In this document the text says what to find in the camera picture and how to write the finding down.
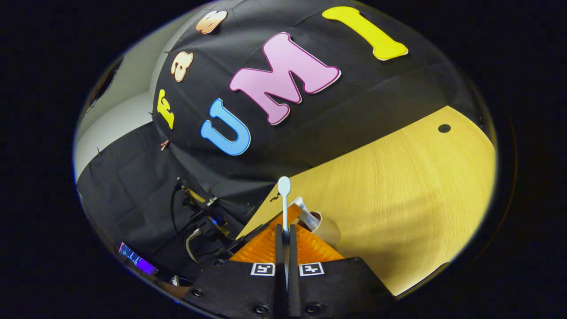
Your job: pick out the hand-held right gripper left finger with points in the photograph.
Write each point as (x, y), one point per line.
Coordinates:
(239, 288)

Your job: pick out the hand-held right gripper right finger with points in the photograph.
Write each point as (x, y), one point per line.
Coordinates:
(336, 288)

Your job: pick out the beige cup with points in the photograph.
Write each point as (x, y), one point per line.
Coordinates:
(330, 230)

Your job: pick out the white toothbrush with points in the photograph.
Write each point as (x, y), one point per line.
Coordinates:
(284, 188)

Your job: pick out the small lit screen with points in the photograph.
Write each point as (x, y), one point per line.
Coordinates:
(141, 263)

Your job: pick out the pink cloth clip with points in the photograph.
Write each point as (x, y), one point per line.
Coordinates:
(165, 144)

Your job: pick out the black backdrop cloth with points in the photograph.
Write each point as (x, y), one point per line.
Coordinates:
(354, 97)

